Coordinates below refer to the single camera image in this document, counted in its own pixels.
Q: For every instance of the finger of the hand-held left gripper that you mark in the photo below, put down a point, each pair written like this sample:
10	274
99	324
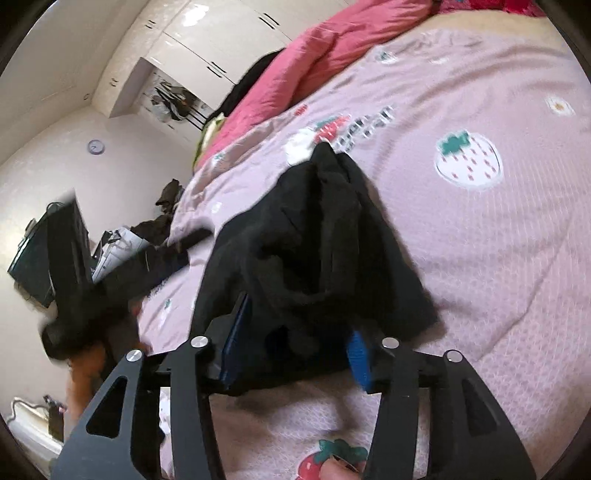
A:
152	263

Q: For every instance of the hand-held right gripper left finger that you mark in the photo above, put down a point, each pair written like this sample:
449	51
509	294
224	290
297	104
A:
235	337

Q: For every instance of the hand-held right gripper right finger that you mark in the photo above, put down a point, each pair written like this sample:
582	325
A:
358	360

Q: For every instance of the black garment with orange trim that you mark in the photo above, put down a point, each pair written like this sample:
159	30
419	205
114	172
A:
314	240

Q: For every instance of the person's left forearm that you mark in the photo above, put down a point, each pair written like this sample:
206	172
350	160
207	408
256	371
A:
85	383

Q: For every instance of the dark clothes pile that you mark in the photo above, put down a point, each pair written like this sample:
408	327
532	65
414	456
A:
159	217

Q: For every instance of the hanging dark clothes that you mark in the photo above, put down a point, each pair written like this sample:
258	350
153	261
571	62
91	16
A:
178	101

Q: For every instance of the white drawer chest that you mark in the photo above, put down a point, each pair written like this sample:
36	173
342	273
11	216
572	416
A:
117	256

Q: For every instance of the black television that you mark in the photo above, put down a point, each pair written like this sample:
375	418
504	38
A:
30	267

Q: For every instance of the green and white cloth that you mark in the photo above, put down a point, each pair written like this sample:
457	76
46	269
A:
207	136

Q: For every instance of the pink strawberry print bedsheet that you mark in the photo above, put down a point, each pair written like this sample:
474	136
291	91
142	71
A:
461	258

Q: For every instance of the black garment on quilt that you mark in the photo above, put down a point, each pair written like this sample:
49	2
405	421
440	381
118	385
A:
251	78

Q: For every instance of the white glossy wardrobe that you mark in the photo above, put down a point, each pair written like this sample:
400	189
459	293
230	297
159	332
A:
207	32

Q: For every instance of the pink quilt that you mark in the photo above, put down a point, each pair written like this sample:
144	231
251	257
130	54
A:
323	50

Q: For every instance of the round wall clock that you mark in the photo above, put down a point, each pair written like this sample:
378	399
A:
96	146

